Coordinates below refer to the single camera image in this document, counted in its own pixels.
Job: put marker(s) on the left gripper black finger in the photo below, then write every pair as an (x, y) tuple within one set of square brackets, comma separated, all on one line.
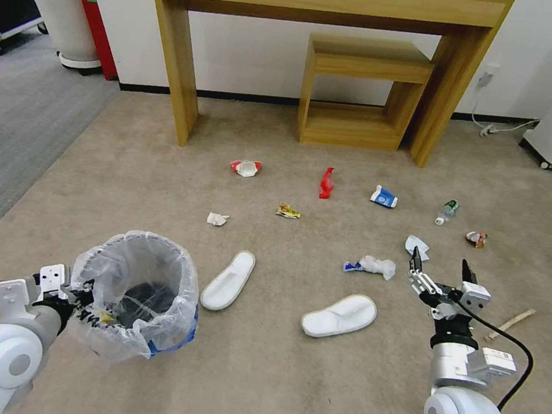
[(83, 293)]

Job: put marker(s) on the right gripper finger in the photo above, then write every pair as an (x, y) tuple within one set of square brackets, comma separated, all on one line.
[(467, 275), (420, 277)]

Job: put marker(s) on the clear plastic bin liner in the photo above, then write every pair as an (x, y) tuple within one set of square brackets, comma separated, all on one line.
[(104, 268)]

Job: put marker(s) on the dark trash bin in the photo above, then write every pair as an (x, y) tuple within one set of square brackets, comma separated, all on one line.
[(143, 296)]

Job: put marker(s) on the pale blue paper scrap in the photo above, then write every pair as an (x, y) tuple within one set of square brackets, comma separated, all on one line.
[(422, 245)]

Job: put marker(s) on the white bag with blue wrapper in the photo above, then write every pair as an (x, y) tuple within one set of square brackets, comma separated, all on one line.
[(373, 265)]

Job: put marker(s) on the wooden stick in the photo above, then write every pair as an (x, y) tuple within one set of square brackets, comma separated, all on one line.
[(511, 325)]

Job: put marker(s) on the green label plastic bottle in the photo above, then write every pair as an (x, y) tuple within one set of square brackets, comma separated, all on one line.
[(447, 211)]

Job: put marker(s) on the blue white paper cup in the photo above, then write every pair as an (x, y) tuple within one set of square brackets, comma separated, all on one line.
[(384, 197)]

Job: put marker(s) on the white slipper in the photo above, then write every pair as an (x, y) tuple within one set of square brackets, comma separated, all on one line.
[(338, 316), (227, 283)]

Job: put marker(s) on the red plastic wrapper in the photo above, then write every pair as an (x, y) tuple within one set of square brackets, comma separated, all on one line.
[(327, 183)]

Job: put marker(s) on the yellow snack wrapper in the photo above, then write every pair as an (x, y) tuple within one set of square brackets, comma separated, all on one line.
[(287, 211)]

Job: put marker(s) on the crumpled white tissue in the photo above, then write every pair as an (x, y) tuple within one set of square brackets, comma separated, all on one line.
[(217, 219)]

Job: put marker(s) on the crushed red white cup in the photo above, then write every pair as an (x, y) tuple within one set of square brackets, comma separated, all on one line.
[(245, 167)]

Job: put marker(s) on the small wooden stool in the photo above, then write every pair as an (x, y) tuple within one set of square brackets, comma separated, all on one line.
[(367, 67)]

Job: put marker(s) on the wheeled pot stand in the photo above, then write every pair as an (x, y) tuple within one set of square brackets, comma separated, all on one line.
[(80, 65)]

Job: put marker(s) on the white plant pot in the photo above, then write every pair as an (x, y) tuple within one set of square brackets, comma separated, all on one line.
[(66, 23)]

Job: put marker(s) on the left pale wrist camera box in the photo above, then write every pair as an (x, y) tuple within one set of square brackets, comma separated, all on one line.
[(56, 277)]

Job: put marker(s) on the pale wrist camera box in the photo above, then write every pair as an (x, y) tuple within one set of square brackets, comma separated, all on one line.
[(475, 295), (56, 277)]

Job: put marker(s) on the right pale wrist camera box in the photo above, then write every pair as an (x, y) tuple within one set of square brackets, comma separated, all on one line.
[(475, 295)]

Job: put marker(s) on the white wall plug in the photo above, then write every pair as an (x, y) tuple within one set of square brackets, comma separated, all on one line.
[(487, 77)]

